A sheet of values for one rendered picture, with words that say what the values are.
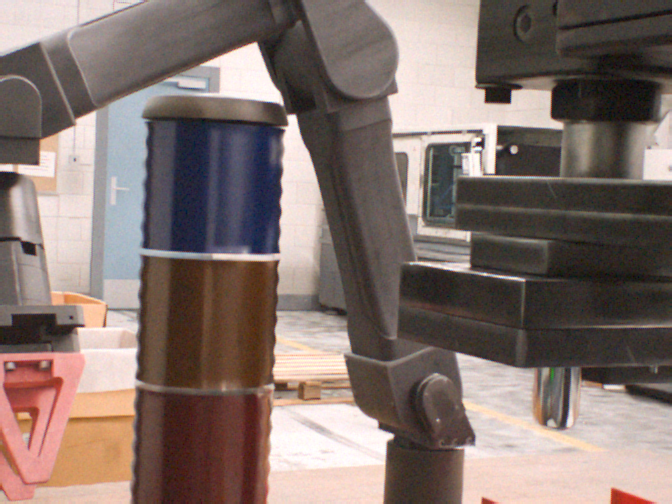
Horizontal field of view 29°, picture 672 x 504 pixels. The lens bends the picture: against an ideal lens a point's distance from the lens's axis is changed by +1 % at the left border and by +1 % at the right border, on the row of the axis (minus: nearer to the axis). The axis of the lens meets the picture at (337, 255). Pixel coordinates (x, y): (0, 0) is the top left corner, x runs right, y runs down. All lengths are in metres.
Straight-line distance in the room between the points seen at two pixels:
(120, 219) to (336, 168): 10.72
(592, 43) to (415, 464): 0.56
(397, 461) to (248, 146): 0.71
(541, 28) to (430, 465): 0.51
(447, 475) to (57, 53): 0.43
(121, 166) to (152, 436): 11.33
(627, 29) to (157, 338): 0.24
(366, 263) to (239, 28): 0.20
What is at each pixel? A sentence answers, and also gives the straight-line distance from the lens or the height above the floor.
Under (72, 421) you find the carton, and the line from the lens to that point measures 4.11.
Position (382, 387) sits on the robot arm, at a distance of 1.00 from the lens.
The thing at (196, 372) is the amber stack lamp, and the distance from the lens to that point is 0.34.
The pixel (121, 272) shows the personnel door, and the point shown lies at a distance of 11.71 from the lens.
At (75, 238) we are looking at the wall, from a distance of 11.61.
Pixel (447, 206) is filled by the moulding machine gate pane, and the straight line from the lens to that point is 10.00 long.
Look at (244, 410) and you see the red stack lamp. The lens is 0.34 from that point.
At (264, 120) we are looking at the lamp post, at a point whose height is 1.19.
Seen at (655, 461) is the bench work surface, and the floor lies 0.90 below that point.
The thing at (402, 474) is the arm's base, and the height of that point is 0.95.
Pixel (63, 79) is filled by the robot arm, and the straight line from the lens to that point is 0.87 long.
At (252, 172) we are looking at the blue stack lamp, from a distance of 0.34.
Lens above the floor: 1.17
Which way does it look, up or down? 3 degrees down
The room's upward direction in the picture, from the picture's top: 3 degrees clockwise
